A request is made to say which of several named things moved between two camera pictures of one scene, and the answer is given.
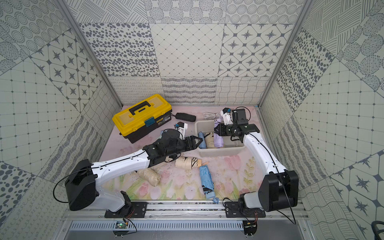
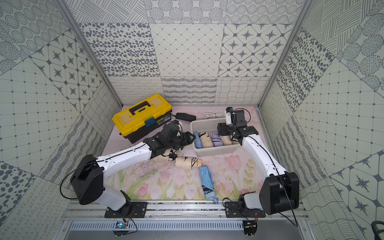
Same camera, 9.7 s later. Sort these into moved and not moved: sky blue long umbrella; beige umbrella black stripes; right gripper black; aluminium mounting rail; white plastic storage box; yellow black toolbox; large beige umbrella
Moved: large beige umbrella
Not moved: sky blue long umbrella; right gripper black; white plastic storage box; beige umbrella black stripes; yellow black toolbox; aluminium mounting rail
